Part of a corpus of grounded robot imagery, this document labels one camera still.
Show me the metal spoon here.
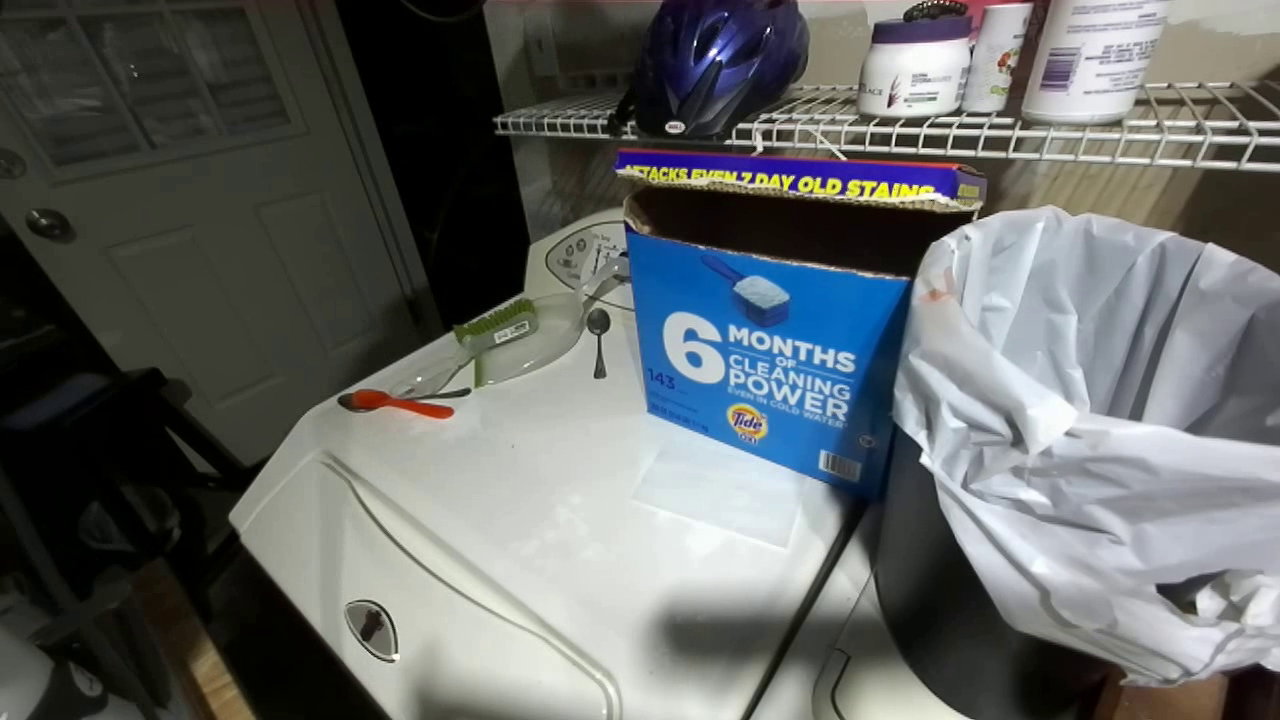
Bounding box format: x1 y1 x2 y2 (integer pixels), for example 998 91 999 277
583 303 620 383

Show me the blue orange detergent box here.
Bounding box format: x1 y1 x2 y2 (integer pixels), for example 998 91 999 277
611 148 993 503

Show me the clear green-zip plastic bag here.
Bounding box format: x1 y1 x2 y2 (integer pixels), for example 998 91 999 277
395 291 598 402

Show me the orange plastic spoon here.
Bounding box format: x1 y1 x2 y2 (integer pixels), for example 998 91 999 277
337 383 462 425

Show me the black trash bin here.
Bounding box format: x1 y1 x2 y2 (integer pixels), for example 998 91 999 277
870 431 1115 720

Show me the white jar purple lid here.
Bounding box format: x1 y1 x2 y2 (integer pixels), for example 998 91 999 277
857 12 976 121

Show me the white panel door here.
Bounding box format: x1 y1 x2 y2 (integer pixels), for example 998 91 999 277
0 0 443 470

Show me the white bottle pink cap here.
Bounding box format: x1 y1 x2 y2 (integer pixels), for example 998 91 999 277
959 0 1036 116

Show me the trash can with white bag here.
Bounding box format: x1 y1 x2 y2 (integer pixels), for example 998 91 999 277
887 205 1280 691

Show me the large white purple-label jar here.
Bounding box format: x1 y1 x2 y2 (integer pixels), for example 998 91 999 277
1017 0 1176 132

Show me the black cart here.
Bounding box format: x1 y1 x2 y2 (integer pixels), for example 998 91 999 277
0 364 258 720

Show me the metal door knob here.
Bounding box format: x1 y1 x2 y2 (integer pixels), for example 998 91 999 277
22 205 79 246

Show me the white wire shelf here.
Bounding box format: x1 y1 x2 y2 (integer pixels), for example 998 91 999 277
492 65 1280 176

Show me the white wall switch plate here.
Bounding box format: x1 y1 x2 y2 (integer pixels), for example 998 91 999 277
519 9 565 81

